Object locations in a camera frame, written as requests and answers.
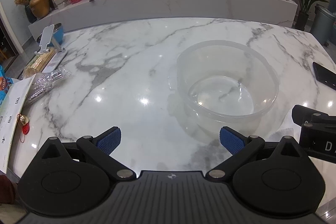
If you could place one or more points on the blue snack bag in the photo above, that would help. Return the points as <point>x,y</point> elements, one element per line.
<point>5,87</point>

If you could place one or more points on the white phone stand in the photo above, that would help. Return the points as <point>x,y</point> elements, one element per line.
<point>47,36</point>

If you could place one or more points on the clear plastic bowl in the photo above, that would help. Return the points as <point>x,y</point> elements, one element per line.
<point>228,87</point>

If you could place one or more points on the red and gold charm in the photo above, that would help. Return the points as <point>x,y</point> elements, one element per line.
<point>25,128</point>

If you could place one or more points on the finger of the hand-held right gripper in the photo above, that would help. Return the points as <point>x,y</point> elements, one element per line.
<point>304,115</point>

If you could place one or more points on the dark flower vase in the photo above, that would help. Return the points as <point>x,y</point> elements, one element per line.
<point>30,15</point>

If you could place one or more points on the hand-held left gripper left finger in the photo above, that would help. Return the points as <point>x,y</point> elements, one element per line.
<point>110,140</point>

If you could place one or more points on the white marble television cabinet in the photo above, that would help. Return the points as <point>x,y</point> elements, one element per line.
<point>183,1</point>

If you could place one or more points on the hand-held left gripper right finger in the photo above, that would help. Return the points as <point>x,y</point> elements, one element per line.
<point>232,141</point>

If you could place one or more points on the grey pedal bin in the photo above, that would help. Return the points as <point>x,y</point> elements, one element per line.
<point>324,24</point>

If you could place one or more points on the pack of bamboo skewers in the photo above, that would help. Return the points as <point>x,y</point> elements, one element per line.
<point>39,62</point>

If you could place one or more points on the black smartphone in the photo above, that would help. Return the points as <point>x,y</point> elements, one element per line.
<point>325,74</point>

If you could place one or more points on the clear plastic wrapper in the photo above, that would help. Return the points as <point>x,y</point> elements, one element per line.
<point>46,82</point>

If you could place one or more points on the golden round vase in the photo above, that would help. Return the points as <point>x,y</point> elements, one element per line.
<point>40,5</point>

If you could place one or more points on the blue bowl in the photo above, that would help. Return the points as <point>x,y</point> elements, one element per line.
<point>59,31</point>

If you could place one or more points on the white booklet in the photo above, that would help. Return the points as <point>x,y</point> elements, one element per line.
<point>58,60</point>

